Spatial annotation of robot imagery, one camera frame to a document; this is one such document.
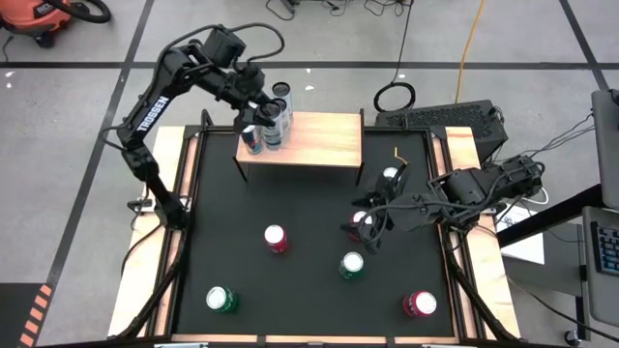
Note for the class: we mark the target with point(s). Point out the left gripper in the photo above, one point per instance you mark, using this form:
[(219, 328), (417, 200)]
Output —
[(244, 87)]

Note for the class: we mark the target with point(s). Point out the black keyboard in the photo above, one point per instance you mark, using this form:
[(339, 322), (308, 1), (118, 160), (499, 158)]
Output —
[(608, 249)]

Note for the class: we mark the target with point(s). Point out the grey monitor back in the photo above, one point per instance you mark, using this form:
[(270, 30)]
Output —
[(607, 145)]

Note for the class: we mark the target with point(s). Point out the black mat with orange stripes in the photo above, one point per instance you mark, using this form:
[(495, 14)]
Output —
[(14, 314)]

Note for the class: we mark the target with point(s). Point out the black perforated computer case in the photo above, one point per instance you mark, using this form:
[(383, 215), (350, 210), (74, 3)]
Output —
[(445, 118)]

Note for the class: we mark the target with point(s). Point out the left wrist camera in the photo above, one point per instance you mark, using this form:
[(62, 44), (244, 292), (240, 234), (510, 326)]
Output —
[(222, 46)]

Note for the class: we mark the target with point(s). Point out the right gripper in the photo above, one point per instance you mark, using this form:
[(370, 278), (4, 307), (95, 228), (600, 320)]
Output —
[(394, 193)]

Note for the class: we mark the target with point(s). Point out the wooden shelf black metal legs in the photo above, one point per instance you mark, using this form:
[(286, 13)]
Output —
[(319, 140)]

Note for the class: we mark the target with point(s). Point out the black table mat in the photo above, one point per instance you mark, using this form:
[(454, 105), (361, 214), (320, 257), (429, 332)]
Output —
[(242, 208)]

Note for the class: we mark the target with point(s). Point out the white Celsius can black lid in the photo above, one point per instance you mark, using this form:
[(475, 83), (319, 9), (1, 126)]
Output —
[(281, 89), (286, 113), (273, 133)]

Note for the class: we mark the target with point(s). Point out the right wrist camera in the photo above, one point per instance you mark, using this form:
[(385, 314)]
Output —
[(384, 217)]

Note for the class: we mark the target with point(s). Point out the blue silver Red Bull can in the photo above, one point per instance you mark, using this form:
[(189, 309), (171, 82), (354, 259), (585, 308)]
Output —
[(252, 104), (251, 141)]

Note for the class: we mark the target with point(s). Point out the green Sprite can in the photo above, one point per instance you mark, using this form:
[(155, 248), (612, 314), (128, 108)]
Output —
[(351, 266), (222, 299), (388, 172)]

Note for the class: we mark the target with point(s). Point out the white paper sheet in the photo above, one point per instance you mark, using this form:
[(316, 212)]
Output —
[(527, 249)]

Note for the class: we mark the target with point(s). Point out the black metal beam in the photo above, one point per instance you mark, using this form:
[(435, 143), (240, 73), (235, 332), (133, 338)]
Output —
[(556, 215)]

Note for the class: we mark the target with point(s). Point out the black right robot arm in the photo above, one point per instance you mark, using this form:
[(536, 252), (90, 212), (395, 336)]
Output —
[(464, 186)]

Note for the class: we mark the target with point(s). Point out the red Fanta can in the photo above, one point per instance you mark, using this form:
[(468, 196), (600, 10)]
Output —
[(420, 303), (276, 240), (360, 217)]

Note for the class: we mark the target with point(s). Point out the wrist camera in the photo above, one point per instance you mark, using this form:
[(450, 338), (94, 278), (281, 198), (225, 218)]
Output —
[(384, 217), (222, 46)]

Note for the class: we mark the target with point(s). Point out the grey workstation cart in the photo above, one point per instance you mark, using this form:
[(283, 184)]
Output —
[(599, 299)]

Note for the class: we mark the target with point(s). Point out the orange shop vacuum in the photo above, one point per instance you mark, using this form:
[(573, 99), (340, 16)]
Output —
[(29, 17)]

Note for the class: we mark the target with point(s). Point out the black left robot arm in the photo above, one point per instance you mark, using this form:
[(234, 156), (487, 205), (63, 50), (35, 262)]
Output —
[(152, 116)]

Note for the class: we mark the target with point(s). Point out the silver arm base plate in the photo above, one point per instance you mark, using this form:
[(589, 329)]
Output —
[(138, 206), (491, 209)]

